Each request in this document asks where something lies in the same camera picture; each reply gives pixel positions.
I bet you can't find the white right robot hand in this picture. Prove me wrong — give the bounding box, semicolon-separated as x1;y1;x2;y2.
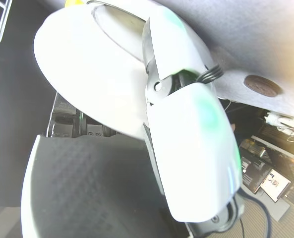
20;0;245;238

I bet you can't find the black box with white print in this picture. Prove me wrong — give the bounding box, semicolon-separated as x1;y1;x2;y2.
240;148;274;194

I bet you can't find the spare white robot hand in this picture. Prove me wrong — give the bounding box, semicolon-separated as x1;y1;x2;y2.
265;111;294;144

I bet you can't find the brown round cookie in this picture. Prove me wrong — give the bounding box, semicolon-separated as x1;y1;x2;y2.
243;75;283;97

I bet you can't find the tablet with lit screen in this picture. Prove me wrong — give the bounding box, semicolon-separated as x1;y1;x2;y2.
259;168;292;203

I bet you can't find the yellow rectangular block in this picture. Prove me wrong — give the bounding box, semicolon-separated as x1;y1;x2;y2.
64;0;85;7

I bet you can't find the silver wire dish rack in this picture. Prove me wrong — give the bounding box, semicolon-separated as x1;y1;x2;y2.
0;0;13;45

